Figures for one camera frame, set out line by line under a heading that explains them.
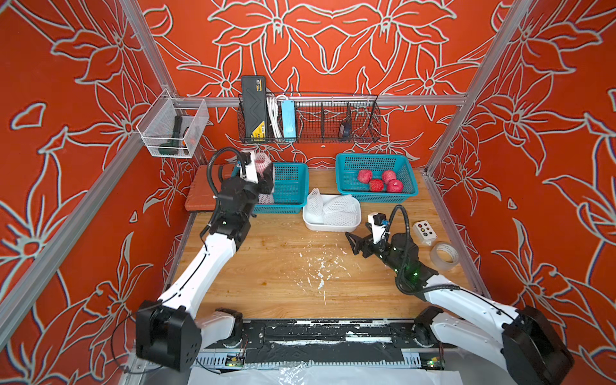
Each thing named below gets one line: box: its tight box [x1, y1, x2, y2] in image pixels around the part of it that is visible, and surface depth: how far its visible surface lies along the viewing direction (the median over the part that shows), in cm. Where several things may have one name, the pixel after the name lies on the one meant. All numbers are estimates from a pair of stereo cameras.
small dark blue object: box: [342, 121, 351, 138], surface depth 92 cm
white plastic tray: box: [302, 195, 362, 232], surface depth 97 cm
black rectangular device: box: [241, 75, 268, 138], surface depth 89 cm
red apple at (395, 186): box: [386, 178, 404, 194], surface depth 108 cm
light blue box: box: [280, 99, 297, 139], surface depth 91 cm
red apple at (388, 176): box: [381, 170, 397, 185], surface depth 112 cm
